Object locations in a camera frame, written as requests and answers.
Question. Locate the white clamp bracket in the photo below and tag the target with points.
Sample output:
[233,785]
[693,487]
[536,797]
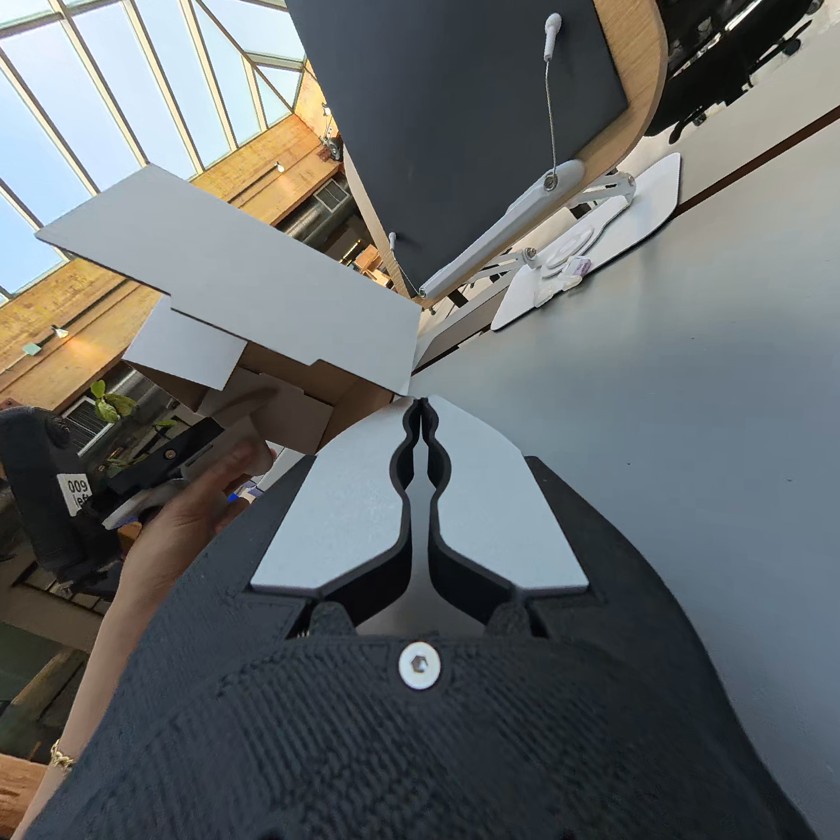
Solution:
[607,190]
[502,266]

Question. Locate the grey panel bracket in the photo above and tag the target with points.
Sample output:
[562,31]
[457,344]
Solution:
[499,229]

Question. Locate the white cardboard box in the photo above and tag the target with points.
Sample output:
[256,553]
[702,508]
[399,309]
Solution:
[229,262]

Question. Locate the white flat stand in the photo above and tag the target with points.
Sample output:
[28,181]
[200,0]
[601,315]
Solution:
[643,210]

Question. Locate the white round charger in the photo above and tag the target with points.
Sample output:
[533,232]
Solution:
[569,253]

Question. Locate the green potted plant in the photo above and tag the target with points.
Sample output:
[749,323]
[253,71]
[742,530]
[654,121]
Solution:
[105,400]

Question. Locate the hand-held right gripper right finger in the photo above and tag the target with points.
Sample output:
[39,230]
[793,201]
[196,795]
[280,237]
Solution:
[505,512]

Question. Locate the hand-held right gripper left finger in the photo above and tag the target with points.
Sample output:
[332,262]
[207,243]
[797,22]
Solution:
[331,512]

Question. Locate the black office chair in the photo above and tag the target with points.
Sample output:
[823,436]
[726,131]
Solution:
[709,79]

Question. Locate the metal ventilation duct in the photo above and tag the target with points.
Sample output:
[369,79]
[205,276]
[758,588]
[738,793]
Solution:
[318,213]

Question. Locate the person's left hand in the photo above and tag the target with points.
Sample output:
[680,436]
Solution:
[177,544]

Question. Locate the glass skylight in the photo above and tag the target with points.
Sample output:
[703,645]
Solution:
[98,98]

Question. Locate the wooden backing board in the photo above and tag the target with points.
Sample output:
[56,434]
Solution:
[640,85]

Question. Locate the black divider panel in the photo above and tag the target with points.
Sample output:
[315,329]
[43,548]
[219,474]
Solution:
[446,131]

